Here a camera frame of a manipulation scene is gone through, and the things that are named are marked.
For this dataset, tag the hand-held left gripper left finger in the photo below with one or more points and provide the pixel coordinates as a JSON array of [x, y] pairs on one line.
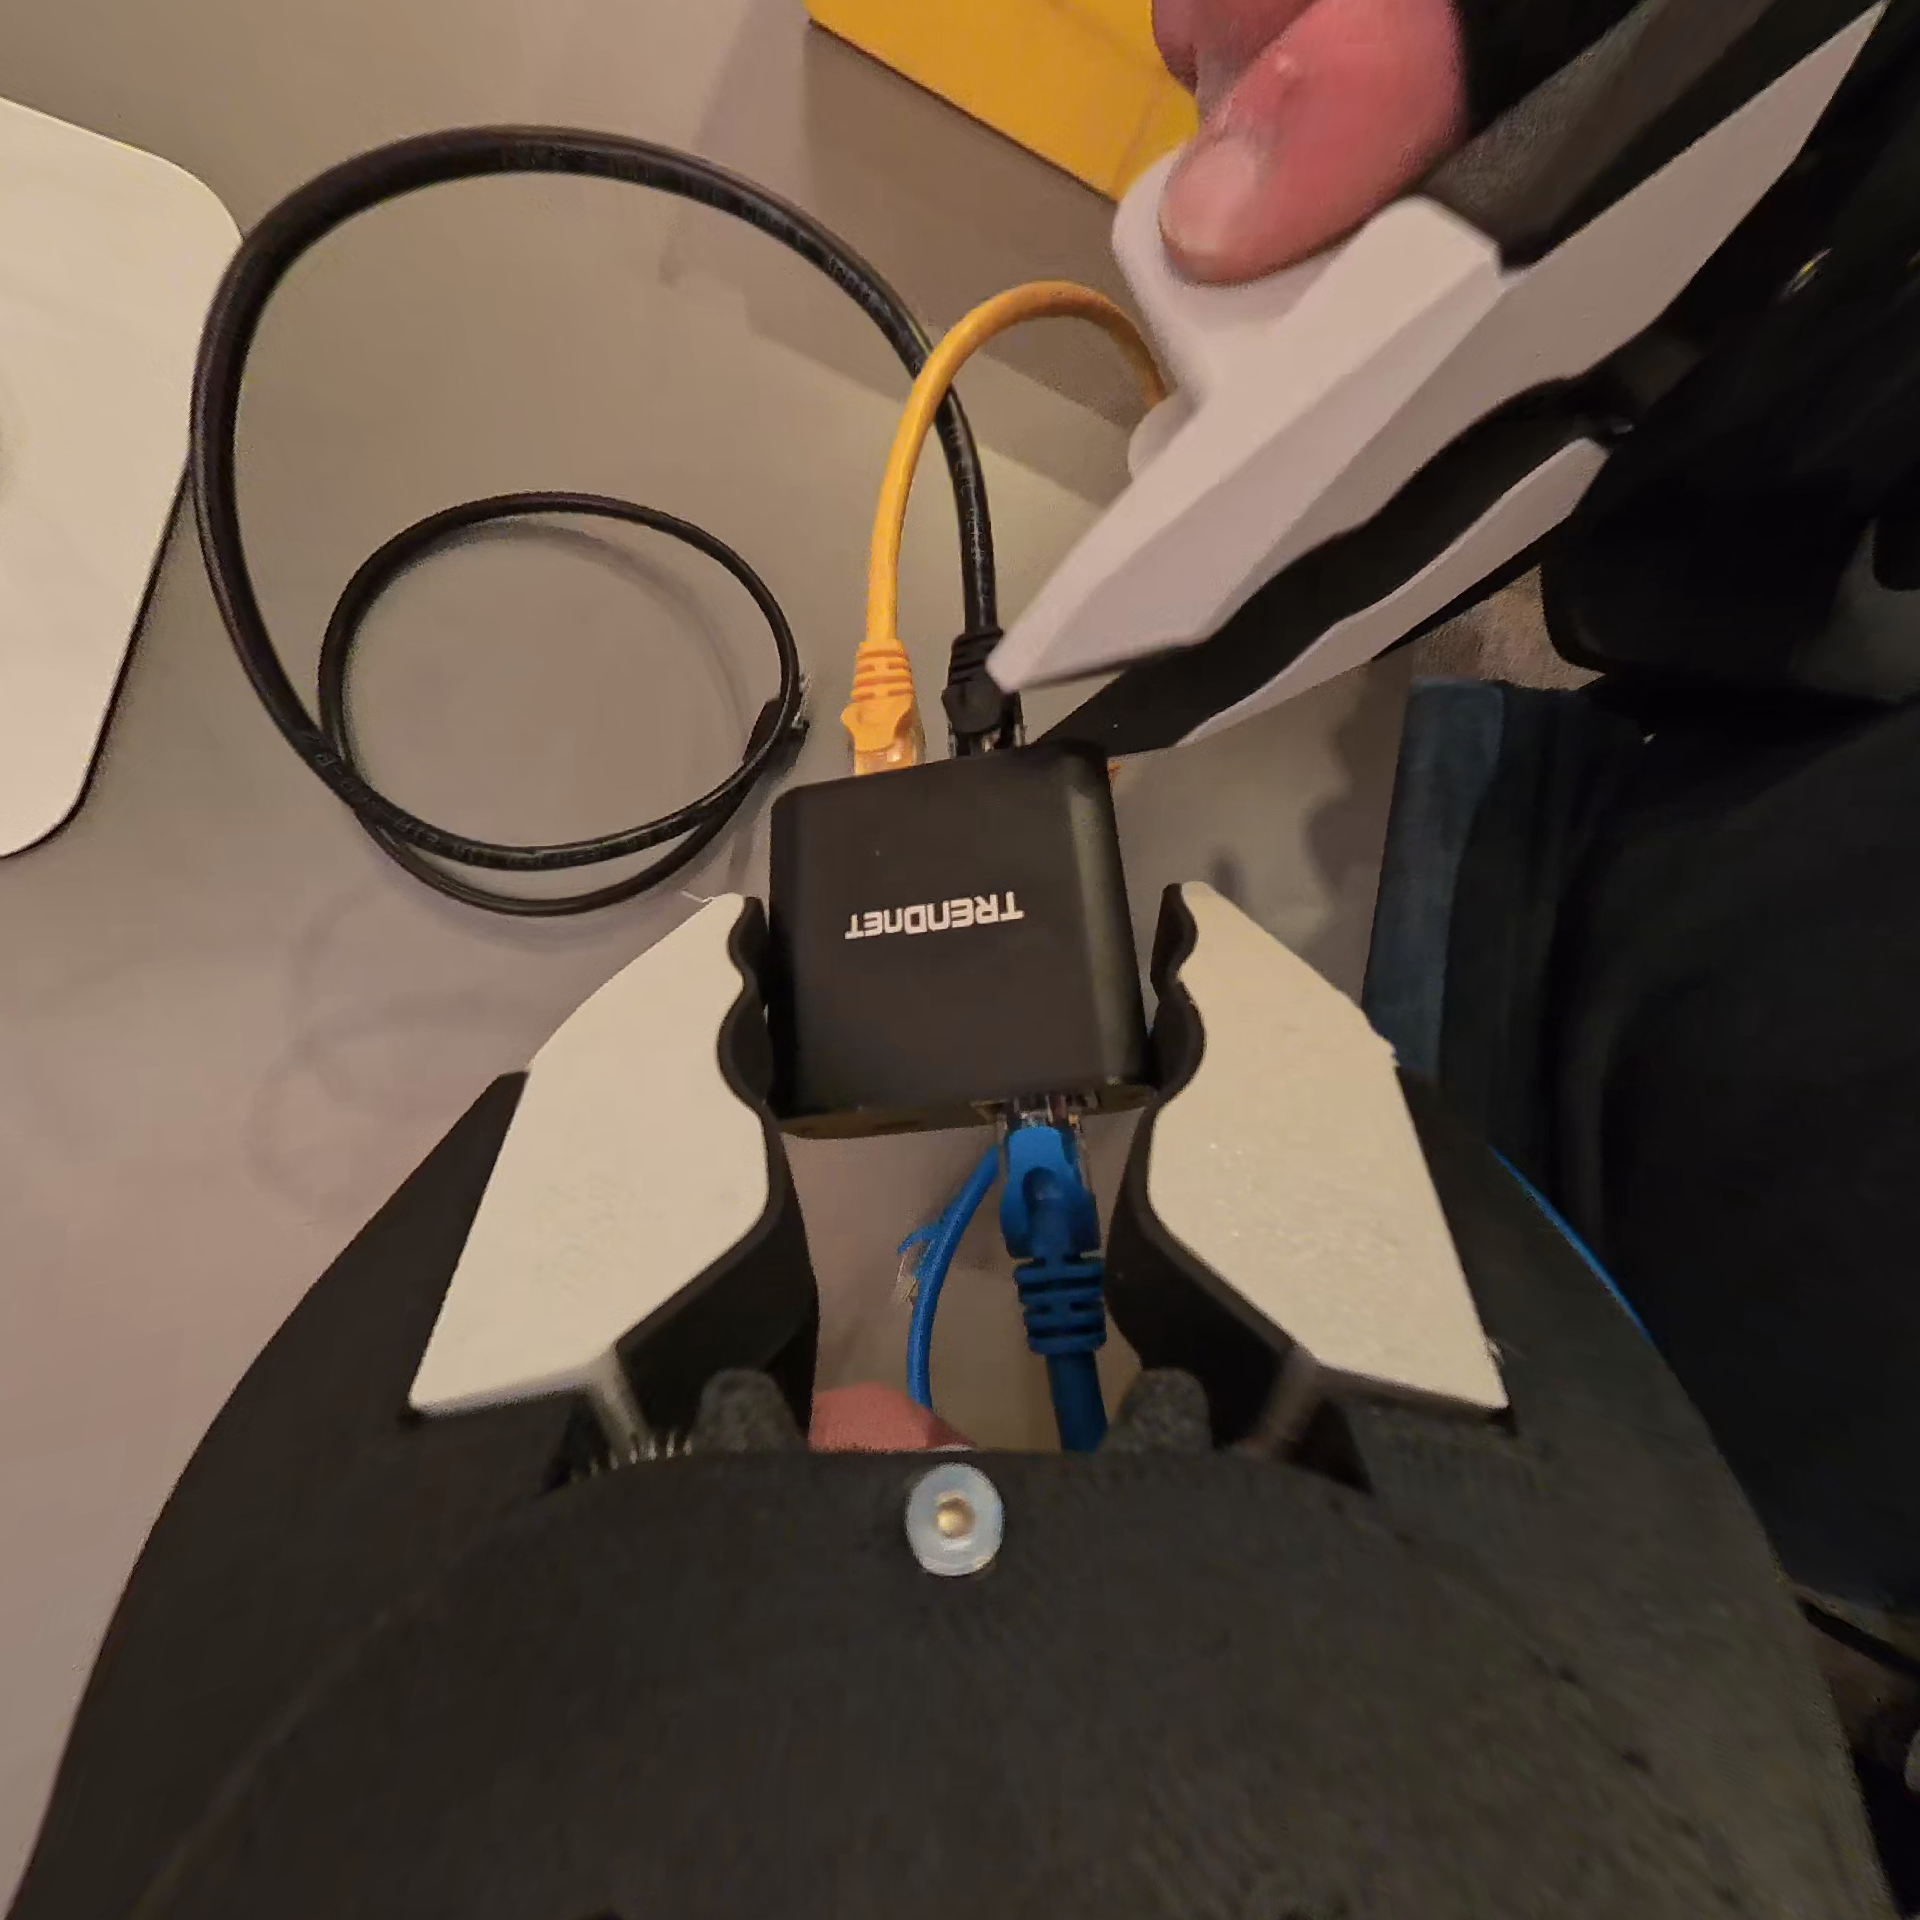
[[599, 1199]]

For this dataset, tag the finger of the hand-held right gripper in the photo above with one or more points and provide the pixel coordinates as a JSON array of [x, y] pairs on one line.
[[1320, 480], [1440, 584]]

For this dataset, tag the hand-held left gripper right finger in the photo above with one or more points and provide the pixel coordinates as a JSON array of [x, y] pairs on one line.
[[1320, 1199]]

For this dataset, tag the black network switch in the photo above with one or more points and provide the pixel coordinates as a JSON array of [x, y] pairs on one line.
[[961, 973]]

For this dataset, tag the yellow divided plastic bin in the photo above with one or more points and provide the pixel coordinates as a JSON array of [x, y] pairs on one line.
[[1021, 74]]

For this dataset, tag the person's right hand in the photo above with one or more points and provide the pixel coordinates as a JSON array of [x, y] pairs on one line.
[[1306, 119]]

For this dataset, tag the person's left hand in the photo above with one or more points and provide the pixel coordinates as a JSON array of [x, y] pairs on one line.
[[885, 1422]]

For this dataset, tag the white board stand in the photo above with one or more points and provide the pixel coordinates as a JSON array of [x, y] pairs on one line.
[[91, 448]]

